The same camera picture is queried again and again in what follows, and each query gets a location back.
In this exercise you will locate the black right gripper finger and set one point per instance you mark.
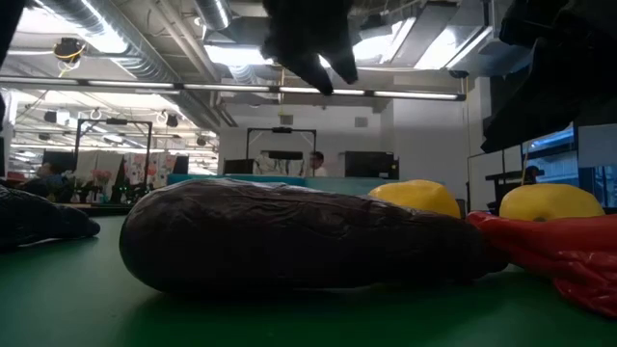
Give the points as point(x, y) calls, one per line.
point(525, 120)

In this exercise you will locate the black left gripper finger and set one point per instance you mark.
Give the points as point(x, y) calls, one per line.
point(346, 65)
point(313, 74)

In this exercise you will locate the yellow round produce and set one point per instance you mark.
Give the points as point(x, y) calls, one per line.
point(417, 198)
point(552, 202)

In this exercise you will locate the dark textured produce item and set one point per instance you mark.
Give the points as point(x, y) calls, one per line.
point(43, 221)

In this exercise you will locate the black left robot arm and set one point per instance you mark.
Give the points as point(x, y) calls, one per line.
point(9, 24)

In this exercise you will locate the red crinkled produce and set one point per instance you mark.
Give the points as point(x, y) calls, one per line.
point(593, 284)

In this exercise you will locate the person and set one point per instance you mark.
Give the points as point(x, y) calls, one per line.
point(318, 166)
point(531, 174)
point(45, 183)

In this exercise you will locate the black desk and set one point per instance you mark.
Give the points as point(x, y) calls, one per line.
point(511, 176)

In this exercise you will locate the long ceiling light bar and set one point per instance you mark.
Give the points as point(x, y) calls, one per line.
point(410, 95)

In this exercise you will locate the large black monitor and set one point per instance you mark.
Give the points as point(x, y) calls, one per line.
point(371, 165)

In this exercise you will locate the small black monitor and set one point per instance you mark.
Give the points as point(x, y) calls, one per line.
point(238, 167)

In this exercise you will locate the red glossy pepper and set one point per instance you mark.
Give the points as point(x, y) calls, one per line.
point(535, 241)

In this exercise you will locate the narrow black monitor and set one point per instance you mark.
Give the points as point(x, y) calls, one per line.
point(181, 165)

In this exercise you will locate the dark purple eggplant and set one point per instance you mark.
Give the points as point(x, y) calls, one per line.
point(308, 236)

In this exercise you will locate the pink flower bunch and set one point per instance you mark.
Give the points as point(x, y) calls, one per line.
point(101, 178)

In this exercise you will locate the thin black frame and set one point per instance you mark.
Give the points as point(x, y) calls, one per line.
point(501, 154)

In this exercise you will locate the black frame stand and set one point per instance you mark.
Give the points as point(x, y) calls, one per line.
point(282, 130)
point(113, 122)

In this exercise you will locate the round silver duct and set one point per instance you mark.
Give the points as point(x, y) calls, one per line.
point(214, 12)

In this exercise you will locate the corrugated silver duct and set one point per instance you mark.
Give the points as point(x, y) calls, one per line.
point(140, 53)

